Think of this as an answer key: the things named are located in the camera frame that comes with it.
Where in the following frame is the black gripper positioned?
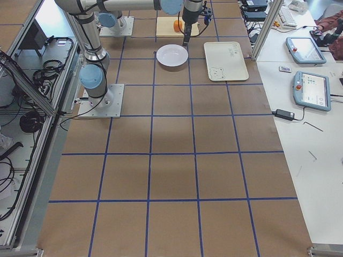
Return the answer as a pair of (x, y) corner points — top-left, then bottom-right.
(182, 0), (212, 46)

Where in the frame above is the orange fruit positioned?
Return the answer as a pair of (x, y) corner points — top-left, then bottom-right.
(173, 20), (183, 32)

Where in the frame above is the white round plate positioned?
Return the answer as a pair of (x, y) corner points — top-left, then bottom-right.
(156, 44), (189, 67)

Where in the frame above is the cream bear tray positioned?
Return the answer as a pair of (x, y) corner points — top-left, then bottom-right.
(204, 42), (249, 81)

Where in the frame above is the bamboo cutting board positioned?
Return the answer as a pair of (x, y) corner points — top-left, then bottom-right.
(156, 17), (199, 37)

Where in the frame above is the white keyboard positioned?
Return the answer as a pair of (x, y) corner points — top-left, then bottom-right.
(277, 6), (297, 29)

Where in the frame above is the small printed card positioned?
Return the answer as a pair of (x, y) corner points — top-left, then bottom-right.
(279, 66), (292, 73)

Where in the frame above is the upper teach pendant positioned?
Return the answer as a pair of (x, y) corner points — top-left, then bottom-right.
(285, 37), (326, 64)

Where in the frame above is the teach pendant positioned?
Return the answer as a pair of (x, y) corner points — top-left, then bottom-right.
(293, 71), (331, 111)
(285, 37), (326, 64)

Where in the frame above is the black power adapter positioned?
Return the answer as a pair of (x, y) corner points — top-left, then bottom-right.
(272, 109), (295, 121)

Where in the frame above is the lower teach pendant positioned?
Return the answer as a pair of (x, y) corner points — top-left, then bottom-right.
(293, 71), (331, 111)

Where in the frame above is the black monitor box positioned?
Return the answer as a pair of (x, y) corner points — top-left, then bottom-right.
(18, 19), (47, 56)

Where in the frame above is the aluminium frame post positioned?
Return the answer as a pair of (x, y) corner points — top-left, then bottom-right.
(251, 0), (284, 61)

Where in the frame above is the coiled black cable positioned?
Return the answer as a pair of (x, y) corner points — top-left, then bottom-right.
(19, 109), (43, 134)

